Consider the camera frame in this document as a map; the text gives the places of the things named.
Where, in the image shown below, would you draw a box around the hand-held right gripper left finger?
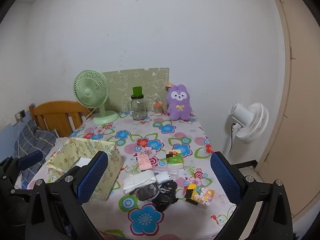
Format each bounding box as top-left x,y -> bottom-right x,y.
24,151 -> 109,240

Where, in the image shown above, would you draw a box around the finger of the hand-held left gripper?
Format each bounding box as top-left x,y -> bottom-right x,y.
0,151 -> 44,180

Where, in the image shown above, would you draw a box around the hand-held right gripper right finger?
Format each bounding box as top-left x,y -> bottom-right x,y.
210,151 -> 293,240

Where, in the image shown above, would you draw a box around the yellow cartoon tissue pack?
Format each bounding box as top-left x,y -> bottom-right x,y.
184,183 -> 216,209

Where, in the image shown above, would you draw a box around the yellow printed storage box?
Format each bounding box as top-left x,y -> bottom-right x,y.
46,137 -> 123,201

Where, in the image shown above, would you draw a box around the white sock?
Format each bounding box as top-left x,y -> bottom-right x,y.
123,170 -> 173,194

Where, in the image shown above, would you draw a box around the clear plastic packets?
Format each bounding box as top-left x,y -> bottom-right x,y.
152,165 -> 185,180

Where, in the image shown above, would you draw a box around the pink packet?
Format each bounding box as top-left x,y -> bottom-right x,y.
137,155 -> 152,172

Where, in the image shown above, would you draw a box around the green tissue pack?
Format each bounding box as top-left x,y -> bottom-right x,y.
160,149 -> 184,167

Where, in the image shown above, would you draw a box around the grey sock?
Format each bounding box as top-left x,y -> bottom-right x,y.
135,184 -> 160,202

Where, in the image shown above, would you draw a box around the black cloth bundle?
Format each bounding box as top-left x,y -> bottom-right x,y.
151,180 -> 179,212

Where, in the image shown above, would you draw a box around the white plastic-wrapped pack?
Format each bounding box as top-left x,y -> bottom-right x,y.
74,157 -> 89,168

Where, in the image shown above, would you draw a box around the grey plaid pillow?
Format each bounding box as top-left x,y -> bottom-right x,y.
14,119 -> 59,188

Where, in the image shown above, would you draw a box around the black metal bar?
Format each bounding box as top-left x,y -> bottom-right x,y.
232,160 -> 258,170

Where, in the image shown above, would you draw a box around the wooden bed headboard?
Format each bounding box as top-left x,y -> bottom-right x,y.
29,100 -> 94,138

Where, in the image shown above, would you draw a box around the white standing fan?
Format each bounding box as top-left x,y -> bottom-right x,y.
229,102 -> 270,144

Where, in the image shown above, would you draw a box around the floral tablecloth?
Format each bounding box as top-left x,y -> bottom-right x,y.
15,111 -> 238,240

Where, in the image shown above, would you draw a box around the glass jar mug green lid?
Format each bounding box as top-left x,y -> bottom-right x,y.
129,87 -> 147,121

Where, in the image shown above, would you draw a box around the purple plush bunny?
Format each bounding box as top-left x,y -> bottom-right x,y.
165,82 -> 193,121

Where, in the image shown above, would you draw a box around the green desk fan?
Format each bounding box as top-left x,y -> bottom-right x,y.
73,69 -> 119,125

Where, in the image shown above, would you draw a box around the cotton swab jar orange lid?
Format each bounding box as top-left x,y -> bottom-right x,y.
153,100 -> 163,116

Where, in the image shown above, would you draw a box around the beige door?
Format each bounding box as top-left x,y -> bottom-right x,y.
255,0 -> 320,225

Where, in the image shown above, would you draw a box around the green printed cardboard panel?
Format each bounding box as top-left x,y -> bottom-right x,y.
102,67 -> 170,113

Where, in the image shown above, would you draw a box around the white charging cable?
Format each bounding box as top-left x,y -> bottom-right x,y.
15,119 -> 22,155

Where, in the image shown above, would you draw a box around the black fan power cable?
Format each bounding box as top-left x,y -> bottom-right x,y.
229,122 -> 237,153

